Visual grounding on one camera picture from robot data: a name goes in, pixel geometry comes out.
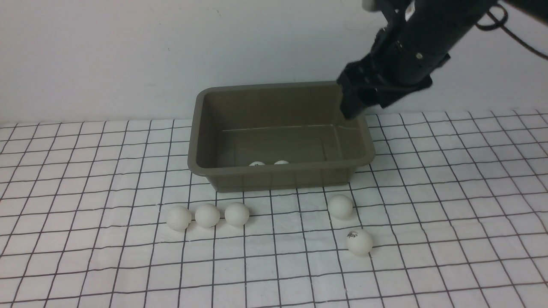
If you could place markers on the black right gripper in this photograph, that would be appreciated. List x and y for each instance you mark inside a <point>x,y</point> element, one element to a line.
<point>416,41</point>

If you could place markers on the white ping-pong ball with logo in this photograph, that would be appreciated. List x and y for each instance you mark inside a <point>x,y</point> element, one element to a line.
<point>359,242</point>

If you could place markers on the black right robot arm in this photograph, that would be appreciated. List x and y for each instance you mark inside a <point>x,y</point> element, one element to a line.
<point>486,15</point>

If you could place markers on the olive green plastic bin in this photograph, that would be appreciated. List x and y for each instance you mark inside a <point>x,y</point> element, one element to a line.
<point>234,126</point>

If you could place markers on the white checkered tablecloth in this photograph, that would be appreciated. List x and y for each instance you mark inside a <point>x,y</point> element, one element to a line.
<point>456,205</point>

